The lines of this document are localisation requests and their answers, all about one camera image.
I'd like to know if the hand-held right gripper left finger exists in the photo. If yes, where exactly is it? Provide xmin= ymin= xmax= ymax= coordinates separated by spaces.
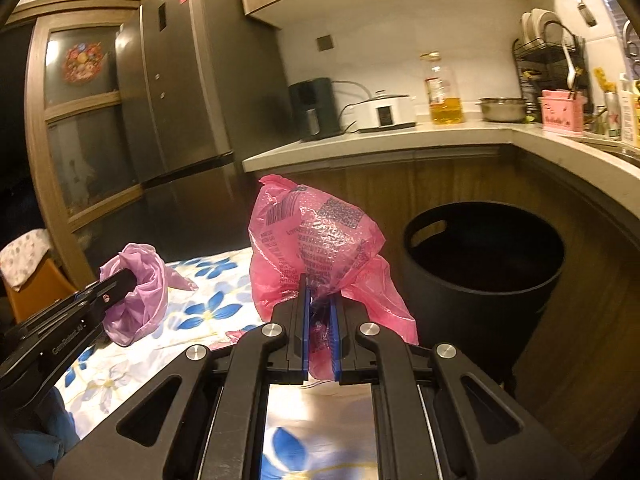
xmin=52 ymin=274 xmax=310 ymax=480

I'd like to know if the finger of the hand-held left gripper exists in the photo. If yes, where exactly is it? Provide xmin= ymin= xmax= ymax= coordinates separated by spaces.
xmin=15 ymin=267 xmax=135 ymax=328
xmin=75 ymin=274 xmax=139 ymax=322

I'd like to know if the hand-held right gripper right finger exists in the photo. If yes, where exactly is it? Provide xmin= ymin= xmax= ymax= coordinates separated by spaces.
xmin=329 ymin=296 xmax=583 ymax=480

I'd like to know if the purple plastic bag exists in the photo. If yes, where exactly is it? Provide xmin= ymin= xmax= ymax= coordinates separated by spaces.
xmin=100 ymin=243 xmax=199 ymax=347

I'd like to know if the pink plastic bag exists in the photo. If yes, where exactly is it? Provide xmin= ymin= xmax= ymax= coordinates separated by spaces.
xmin=248 ymin=175 xmax=420 ymax=381

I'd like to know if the black trash bin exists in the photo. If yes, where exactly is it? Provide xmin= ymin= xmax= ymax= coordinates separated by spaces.
xmin=402 ymin=201 xmax=566 ymax=391

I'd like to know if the orange chair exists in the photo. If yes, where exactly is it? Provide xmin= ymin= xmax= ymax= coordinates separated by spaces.
xmin=4 ymin=257 xmax=81 ymax=323

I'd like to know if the blue cloth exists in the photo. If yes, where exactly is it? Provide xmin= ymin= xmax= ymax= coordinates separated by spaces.
xmin=10 ymin=385 xmax=81 ymax=466

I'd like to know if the polka dot cloth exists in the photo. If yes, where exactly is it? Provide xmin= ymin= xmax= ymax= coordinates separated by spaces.
xmin=0 ymin=228 xmax=53 ymax=292

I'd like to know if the blue floral tablecloth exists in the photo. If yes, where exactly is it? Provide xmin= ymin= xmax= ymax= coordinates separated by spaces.
xmin=52 ymin=247 xmax=381 ymax=480

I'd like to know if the steel refrigerator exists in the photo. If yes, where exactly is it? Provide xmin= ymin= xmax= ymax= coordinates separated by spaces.
xmin=115 ymin=0 xmax=296 ymax=261

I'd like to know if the round red door ornament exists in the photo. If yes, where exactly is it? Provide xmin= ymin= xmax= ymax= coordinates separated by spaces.
xmin=62 ymin=42 xmax=103 ymax=81

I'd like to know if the black air fryer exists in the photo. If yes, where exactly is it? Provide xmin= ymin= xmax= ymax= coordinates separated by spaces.
xmin=288 ymin=77 xmax=343 ymax=142

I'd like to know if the white electric cooker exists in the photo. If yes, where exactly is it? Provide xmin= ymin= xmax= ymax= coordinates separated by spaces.
xmin=348 ymin=90 xmax=417 ymax=133

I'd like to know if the kitchen counter cabinet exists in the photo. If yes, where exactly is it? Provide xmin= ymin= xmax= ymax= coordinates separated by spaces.
xmin=241 ymin=122 xmax=640 ymax=461

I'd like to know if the cooking oil bottle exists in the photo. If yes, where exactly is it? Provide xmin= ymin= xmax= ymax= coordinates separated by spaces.
xmin=420 ymin=51 xmax=466 ymax=126

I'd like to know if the steel bowl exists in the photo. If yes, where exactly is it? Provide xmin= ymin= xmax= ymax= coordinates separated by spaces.
xmin=475 ymin=96 xmax=529 ymax=122

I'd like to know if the pink utensil box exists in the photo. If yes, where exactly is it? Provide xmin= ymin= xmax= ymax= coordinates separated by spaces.
xmin=537 ymin=89 xmax=587 ymax=134

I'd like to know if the black dish rack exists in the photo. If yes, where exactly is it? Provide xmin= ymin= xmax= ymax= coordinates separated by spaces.
xmin=512 ymin=20 xmax=596 ymax=121

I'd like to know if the small jar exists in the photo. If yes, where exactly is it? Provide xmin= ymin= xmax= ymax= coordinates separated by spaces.
xmin=602 ymin=90 xmax=621 ymax=138

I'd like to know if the white ladle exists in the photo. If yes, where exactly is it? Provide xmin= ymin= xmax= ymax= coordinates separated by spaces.
xmin=560 ymin=42 xmax=579 ymax=93

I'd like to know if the yellow label bottle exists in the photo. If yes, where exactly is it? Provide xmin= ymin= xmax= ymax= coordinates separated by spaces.
xmin=618 ymin=74 xmax=640 ymax=148

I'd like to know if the appliance power cable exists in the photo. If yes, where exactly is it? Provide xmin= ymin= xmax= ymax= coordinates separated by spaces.
xmin=331 ymin=80 xmax=373 ymax=133

